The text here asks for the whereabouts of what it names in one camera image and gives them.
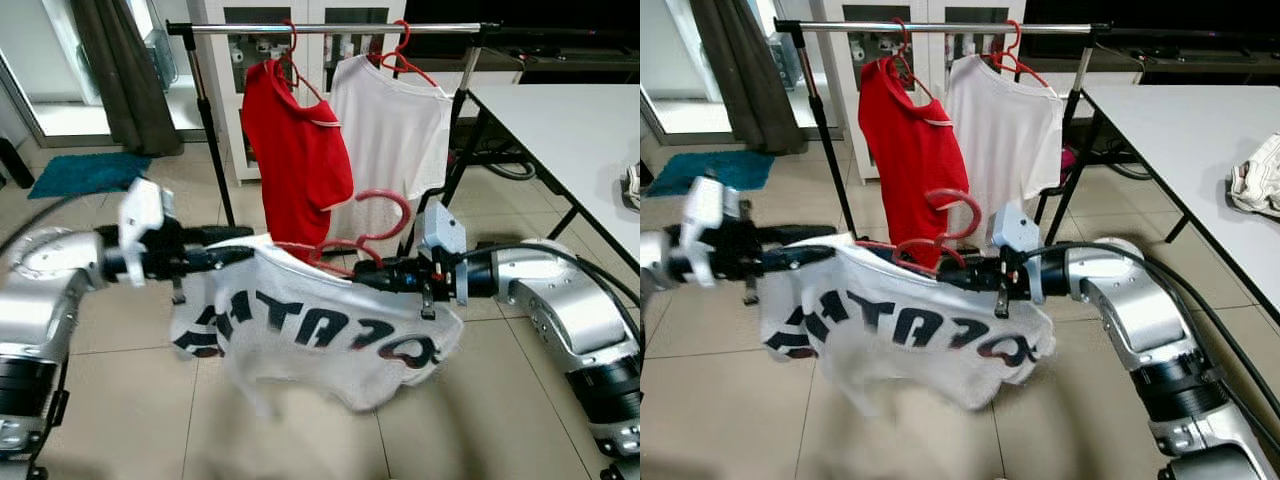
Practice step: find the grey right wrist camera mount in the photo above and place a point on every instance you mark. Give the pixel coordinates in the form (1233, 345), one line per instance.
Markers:
(1015, 228)
(440, 228)

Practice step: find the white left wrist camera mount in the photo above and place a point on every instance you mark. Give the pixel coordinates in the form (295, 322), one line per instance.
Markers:
(710, 210)
(145, 210)

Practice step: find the chrome black clothes rack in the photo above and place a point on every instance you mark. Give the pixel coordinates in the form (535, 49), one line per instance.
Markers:
(330, 29)
(940, 28)

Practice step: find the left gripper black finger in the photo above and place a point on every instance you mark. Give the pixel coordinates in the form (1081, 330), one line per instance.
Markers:
(800, 257)
(222, 257)
(800, 234)
(222, 234)

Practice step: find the dark grey curtain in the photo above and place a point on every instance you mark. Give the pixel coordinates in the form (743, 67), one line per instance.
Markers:
(125, 80)
(745, 80)

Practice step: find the red shirt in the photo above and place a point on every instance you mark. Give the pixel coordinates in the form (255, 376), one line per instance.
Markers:
(300, 160)
(915, 160)

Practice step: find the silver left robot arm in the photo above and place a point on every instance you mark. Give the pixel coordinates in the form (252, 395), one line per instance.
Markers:
(665, 265)
(40, 300)

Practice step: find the teal floor mat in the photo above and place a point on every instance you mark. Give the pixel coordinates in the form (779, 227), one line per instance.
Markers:
(705, 172)
(90, 175)

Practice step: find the pink container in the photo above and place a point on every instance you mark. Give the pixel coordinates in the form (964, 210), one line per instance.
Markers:
(1070, 160)

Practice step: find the plain white shirt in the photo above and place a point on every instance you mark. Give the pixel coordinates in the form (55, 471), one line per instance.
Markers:
(1010, 130)
(395, 130)

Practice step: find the white shirt black print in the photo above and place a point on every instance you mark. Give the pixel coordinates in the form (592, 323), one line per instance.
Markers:
(300, 330)
(900, 330)

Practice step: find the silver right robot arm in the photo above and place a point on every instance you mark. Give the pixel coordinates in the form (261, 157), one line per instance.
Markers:
(560, 300)
(1150, 310)

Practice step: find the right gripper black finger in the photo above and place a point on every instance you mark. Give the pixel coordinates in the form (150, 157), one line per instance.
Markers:
(385, 265)
(955, 281)
(375, 281)
(962, 265)

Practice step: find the white table black legs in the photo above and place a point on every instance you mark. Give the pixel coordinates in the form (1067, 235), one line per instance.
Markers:
(1200, 140)
(580, 140)

